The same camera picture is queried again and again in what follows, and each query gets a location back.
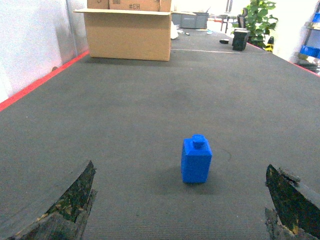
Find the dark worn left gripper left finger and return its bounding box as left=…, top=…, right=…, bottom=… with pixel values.
left=0, top=160, right=97, bottom=240

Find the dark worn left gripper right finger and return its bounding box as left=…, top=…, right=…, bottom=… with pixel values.
left=265, top=164, right=320, bottom=240

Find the blue plastic bottle-shaped part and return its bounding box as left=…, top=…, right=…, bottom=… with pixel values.
left=180, top=134, right=213, bottom=184

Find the dark conveyor belt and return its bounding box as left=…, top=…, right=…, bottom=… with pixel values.
left=0, top=30, right=320, bottom=240

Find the yellow black striped traffic cone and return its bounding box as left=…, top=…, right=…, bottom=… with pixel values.
left=265, top=36, right=275, bottom=53

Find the black box on belt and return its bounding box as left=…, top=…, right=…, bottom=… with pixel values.
left=232, top=27, right=251, bottom=52

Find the green potted plant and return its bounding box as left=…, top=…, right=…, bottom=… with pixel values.
left=246, top=0, right=278, bottom=49

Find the large cardboard box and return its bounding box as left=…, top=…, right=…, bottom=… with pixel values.
left=75, top=0, right=172, bottom=62

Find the grey plastic crate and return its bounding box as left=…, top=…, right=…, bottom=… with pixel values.
left=171, top=11, right=209, bottom=29

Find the red conveyor side rail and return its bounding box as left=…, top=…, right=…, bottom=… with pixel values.
left=0, top=50, right=90, bottom=112

